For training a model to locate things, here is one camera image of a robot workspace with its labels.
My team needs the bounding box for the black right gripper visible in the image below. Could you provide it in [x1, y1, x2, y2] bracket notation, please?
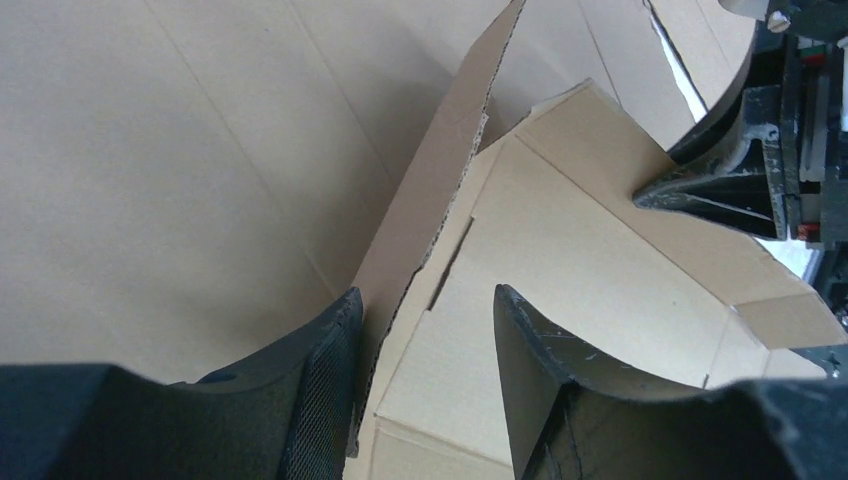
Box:
[632, 1, 847, 323]

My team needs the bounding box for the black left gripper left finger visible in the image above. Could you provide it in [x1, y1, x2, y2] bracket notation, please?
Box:
[1, 288, 363, 479]

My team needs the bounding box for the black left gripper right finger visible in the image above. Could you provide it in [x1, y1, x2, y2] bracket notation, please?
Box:
[493, 284, 847, 479]

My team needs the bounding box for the flat cardboard blank underneath left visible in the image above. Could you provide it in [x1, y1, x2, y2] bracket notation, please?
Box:
[1, 1, 502, 382]

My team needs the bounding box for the large cardboard box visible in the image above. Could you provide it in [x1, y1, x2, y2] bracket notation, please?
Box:
[344, 1, 847, 479]

